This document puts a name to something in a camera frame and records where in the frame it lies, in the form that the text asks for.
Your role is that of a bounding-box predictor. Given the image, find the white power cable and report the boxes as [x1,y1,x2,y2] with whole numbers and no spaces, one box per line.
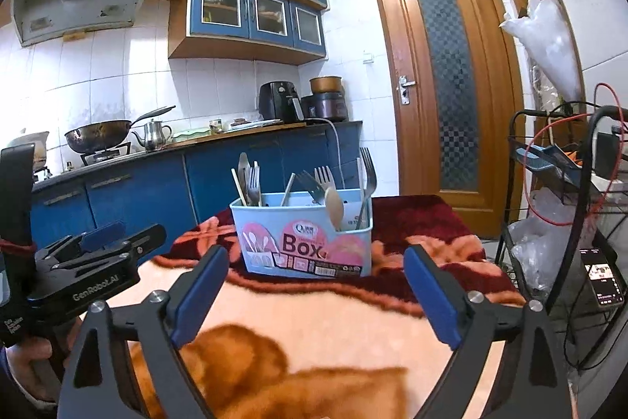
[304,117,348,190]

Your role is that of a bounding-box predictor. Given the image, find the beige spoon in box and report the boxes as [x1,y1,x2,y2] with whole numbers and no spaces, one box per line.
[325,187,344,232]

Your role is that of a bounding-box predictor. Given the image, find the white plastic bag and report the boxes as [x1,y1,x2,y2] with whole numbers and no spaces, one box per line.
[499,0,582,101]

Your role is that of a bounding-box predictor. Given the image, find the steel spoon in box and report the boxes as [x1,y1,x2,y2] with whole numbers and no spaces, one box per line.
[237,152,250,204]

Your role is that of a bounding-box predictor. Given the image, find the white plastic chopstick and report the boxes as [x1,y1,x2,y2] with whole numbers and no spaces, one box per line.
[280,173,296,206]

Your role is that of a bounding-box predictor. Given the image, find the smartphone on rack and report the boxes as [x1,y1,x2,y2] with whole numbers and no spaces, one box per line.
[580,248,625,308]

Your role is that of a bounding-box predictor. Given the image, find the white plastic fork in box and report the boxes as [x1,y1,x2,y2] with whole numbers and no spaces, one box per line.
[314,166,336,190]

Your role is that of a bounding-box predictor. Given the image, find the steel teapot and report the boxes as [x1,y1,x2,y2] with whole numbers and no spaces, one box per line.
[133,119,172,152]

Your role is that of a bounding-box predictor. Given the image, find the black wok with handle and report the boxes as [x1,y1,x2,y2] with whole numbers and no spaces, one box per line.
[65,105,175,154]

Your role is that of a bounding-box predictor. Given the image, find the brown pot on cooker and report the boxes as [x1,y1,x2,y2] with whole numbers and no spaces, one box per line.
[310,75,343,95]

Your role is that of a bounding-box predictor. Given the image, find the wooden door with glass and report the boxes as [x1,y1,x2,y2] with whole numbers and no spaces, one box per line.
[377,0,523,238]

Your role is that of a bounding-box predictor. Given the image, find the blue utensil organizer box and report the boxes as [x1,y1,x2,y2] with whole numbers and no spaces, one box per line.
[230,189,372,280]

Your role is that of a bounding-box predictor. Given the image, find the black air fryer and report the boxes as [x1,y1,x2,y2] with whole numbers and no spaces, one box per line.
[257,81,303,123]

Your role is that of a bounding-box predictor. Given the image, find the beige wooden chopstick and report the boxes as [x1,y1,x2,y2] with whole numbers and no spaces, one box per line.
[231,168,247,206]

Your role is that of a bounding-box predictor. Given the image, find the person's left hand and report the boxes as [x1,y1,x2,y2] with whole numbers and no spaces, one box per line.
[5,337,57,410]

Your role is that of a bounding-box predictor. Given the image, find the steel fork on blanket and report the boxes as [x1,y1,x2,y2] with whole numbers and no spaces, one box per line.
[247,165,262,206]
[356,147,377,230]
[296,171,325,204]

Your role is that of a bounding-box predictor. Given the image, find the dark rice cooker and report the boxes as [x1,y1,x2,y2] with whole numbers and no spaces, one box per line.
[301,91,348,121]

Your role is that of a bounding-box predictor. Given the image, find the blue base kitchen cabinets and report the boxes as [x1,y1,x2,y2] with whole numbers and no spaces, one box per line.
[31,121,362,252]

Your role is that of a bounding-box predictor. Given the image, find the red floral plush blanket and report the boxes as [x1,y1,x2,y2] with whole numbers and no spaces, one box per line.
[114,196,525,418]

